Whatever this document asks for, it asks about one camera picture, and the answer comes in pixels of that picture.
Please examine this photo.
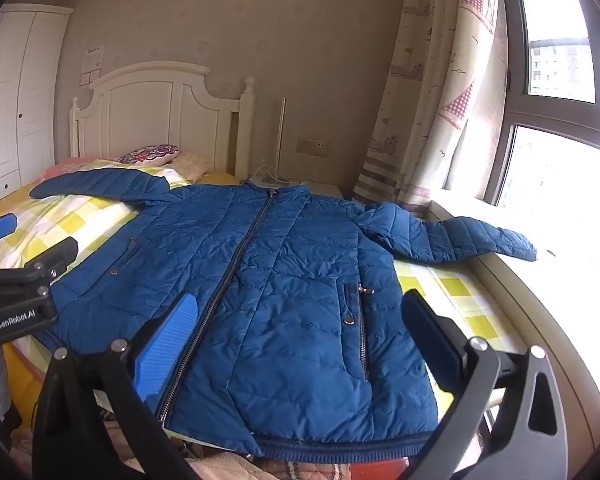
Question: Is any slim metal lamp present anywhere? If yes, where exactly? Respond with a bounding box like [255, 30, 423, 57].
[277, 98, 287, 182]

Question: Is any purple patterned pillow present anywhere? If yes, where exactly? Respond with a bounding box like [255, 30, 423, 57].
[116, 143, 181, 166]

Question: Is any cream window sill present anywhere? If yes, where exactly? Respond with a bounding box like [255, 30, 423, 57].
[424, 199, 600, 436]

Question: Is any yellow checked bed sheet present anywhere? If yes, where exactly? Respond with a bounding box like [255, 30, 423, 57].
[0, 159, 528, 406]

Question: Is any white nightstand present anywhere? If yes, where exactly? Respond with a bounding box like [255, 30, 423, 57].
[240, 177, 344, 200]

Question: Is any white wardrobe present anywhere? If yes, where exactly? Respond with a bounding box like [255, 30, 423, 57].
[0, 4, 74, 207]

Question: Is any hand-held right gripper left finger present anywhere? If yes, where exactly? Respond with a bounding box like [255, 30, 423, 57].
[32, 291, 201, 480]

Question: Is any printed striped curtain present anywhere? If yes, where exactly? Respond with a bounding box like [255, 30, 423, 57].
[352, 0, 511, 212]

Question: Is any orange bed sheet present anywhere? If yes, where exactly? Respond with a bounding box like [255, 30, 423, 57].
[199, 171, 242, 187]

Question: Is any yellow pink pillow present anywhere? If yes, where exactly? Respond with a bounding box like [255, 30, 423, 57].
[172, 152, 214, 184]

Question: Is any white cable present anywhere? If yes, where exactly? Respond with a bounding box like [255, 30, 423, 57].
[252, 163, 282, 184]

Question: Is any dark framed window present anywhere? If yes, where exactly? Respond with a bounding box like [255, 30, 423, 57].
[480, 0, 600, 291]

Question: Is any blue quilted jacket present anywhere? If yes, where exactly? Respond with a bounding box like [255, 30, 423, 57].
[30, 167, 539, 461]

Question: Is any orange patterned quilt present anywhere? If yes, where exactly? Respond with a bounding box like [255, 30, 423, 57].
[2, 342, 48, 433]

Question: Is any beige wall socket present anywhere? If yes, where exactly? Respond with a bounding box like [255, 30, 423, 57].
[296, 136, 330, 157]

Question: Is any white wooden headboard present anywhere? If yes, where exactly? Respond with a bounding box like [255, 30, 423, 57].
[69, 61, 257, 182]

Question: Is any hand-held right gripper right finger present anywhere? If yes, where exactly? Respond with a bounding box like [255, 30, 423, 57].
[401, 289, 571, 480]

